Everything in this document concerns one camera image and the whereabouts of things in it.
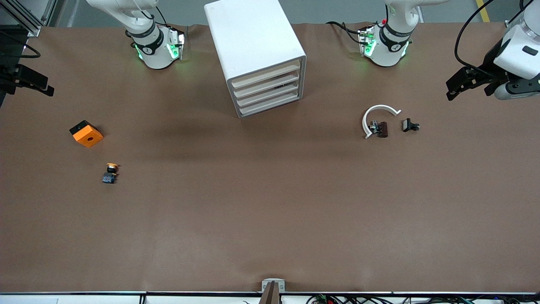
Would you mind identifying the brown tapered bar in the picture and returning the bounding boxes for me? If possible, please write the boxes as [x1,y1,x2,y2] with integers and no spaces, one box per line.
[258,282,281,304]

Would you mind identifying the black left base cable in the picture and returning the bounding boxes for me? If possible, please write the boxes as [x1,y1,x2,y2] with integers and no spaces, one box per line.
[326,20,364,46]

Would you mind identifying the white curved plastic bracket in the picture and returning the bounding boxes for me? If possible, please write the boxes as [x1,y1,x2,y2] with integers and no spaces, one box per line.
[363,104,402,140]

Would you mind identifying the black right base cable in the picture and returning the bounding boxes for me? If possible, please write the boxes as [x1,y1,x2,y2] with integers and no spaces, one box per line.
[154,5,170,27]

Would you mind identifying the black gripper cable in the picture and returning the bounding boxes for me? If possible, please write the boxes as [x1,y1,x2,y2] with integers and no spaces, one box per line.
[454,0,496,70]
[0,30,41,58]

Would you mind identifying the black base cable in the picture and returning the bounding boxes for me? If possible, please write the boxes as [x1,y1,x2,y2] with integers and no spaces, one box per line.
[326,20,364,46]
[154,5,170,27]

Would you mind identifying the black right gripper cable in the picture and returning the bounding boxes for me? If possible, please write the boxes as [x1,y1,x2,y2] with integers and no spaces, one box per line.
[0,30,41,58]

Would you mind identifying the grey metal bracket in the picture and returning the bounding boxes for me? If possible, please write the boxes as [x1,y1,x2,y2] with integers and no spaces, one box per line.
[261,278,286,293]

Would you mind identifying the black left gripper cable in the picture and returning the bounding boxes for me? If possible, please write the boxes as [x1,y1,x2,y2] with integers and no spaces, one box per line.
[454,0,496,70]

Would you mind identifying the yellow mushroom push button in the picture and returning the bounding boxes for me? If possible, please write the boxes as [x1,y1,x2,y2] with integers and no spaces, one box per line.
[102,163,120,185]

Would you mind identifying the yellow floor tape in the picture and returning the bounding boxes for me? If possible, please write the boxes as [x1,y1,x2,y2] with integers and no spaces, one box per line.
[475,0,491,23]

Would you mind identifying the black cable tangle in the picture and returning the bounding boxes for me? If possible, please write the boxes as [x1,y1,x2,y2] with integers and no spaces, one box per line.
[306,294,540,304]

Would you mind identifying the cream plastic drawer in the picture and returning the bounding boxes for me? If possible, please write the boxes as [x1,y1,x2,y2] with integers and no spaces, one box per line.
[230,59,302,89]
[235,81,302,108]
[238,91,304,117]
[233,71,302,98]

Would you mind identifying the white drawer cabinet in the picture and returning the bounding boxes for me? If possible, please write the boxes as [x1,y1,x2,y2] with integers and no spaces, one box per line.
[204,0,308,119]

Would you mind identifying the orange button enclosure box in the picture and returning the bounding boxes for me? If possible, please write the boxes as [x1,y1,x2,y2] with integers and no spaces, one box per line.
[69,120,104,148]

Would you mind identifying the brown table cover sheet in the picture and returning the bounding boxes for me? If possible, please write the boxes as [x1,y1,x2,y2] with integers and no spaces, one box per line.
[0,22,540,293]

